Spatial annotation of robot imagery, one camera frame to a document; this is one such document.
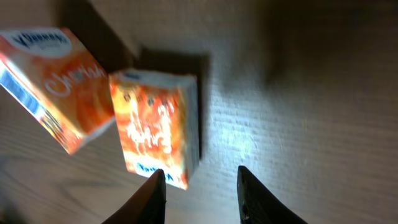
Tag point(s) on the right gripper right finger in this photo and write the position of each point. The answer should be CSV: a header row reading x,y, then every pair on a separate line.
x,y
257,205

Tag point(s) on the orange small box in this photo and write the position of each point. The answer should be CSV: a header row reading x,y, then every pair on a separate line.
x,y
157,118

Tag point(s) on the orange white box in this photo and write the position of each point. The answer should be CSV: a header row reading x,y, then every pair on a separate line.
x,y
56,79

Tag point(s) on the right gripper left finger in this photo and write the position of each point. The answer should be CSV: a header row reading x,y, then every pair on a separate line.
x,y
146,206

